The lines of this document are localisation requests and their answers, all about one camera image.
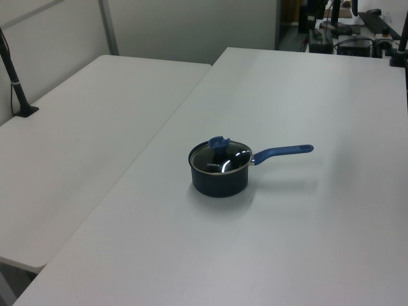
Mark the dark blue saucepan blue handle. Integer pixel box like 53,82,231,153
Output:
187,142,315,199

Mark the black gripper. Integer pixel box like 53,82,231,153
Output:
306,0,327,32

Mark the black equipment box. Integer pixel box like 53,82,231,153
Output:
337,37,374,57

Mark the black monitor stand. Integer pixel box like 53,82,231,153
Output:
319,0,355,35

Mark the glass lid blue knob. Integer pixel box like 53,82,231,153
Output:
188,136,254,176

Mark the white side table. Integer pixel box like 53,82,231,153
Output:
0,54,214,269

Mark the grey partition post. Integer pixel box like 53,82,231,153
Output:
98,0,120,57

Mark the black keyboard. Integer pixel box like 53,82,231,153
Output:
358,8,403,41

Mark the black camera stand pole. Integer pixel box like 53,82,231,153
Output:
0,26,40,119

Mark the black clamped stand pole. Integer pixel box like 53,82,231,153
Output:
389,0,408,68

